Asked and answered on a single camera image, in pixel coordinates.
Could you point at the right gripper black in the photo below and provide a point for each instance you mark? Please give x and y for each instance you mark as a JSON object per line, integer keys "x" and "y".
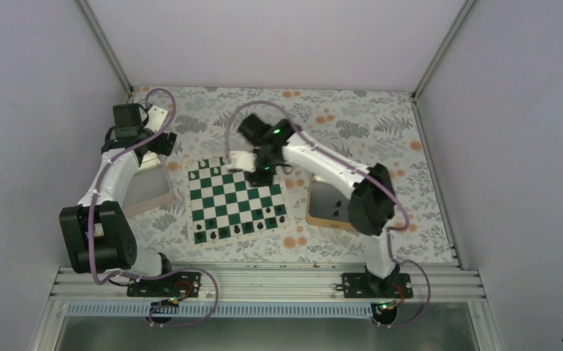
{"x": 265, "y": 179}

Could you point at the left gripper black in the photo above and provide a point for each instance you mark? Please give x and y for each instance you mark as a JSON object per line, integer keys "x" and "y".
{"x": 159, "y": 147}

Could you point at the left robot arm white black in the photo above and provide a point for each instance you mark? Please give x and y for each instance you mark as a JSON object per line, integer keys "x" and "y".
{"x": 96, "y": 232}

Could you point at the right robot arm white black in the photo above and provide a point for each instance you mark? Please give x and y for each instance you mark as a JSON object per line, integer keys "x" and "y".
{"x": 368, "y": 189}

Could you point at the green white chess board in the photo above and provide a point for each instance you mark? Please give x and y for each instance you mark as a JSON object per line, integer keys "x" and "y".
{"x": 222, "y": 201}

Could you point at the gold metal tray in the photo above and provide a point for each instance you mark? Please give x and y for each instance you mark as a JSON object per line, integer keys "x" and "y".
{"x": 327, "y": 206}

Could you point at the floral patterned table mat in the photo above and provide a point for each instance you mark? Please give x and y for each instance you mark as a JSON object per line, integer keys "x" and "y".
{"x": 366, "y": 126}

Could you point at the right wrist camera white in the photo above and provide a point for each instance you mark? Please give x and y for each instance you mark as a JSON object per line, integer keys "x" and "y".
{"x": 241, "y": 161}

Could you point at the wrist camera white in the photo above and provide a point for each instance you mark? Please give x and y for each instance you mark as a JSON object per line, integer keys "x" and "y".
{"x": 156, "y": 118}
{"x": 241, "y": 161}

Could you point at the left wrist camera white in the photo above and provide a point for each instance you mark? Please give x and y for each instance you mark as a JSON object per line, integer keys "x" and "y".
{"x": 156, "y": 118}

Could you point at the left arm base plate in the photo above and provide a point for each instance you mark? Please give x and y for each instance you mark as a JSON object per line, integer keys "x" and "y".
{"x": 180, "y": 285}

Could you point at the aluminium rail frame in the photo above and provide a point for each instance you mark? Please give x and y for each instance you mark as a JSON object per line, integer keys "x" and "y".
{"x": 273, "y": 306}

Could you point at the aluminium corner post left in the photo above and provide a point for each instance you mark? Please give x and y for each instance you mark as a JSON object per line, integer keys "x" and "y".
{"x": 104, "y": 44}

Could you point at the aluminium corner post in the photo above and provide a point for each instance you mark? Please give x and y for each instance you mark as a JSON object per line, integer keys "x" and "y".
{"x": 104, "y": 44}
{"x": 451, "y": 34}

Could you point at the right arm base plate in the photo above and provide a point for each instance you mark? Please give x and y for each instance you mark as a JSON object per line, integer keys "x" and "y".
{"x": 367, "y": 285}

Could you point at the aluminium corner post right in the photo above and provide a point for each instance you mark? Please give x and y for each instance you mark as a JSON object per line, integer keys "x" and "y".
{"x": 451, "y": 34}

